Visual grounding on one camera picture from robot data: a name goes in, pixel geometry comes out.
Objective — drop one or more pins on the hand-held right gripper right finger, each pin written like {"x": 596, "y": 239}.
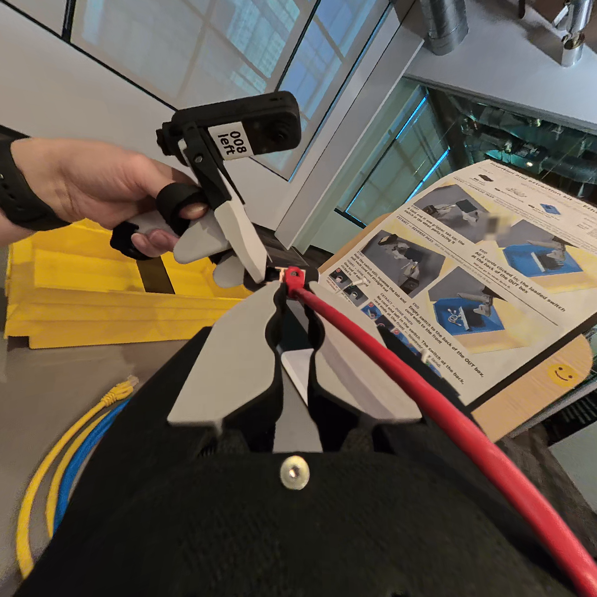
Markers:
{"x": 345, "y": 373}

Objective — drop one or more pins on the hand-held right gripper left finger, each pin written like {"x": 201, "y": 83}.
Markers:
{"x": 233, "y": 359}

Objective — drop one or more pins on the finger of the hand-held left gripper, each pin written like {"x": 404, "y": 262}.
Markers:
{"x": 242, "y": 242}
{"x": 227, "y": 273}

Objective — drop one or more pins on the black network switch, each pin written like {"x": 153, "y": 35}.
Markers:
{"x": 284, "y": 254}

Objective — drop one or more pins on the person's left hand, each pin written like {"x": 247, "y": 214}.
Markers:
{"x": 93, "y": 182}

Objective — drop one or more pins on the yellow plastic bin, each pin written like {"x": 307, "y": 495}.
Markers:
{"x": 93, "y": 298}

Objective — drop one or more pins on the printed instruction sheet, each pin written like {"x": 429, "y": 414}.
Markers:
{"x": 466, "y": 280}

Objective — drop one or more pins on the teal glass partition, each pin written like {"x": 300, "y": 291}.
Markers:
{"x": 401, "y": 154}

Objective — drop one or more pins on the wooden display board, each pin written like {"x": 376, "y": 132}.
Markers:
{"x": 527, "y": 405}

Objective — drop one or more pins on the black wristband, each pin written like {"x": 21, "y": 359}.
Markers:
{"x": 18, "y": 200}

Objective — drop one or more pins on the yellow smiley sticker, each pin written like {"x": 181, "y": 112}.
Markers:
{"x": 562, "y": 375}

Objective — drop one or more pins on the shiny silver ceiling pipes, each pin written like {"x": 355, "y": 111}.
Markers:
{"x": 572, "y": 46}

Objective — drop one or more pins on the silver spiral duct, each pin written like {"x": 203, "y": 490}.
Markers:
{"x": 443, "y": 23}

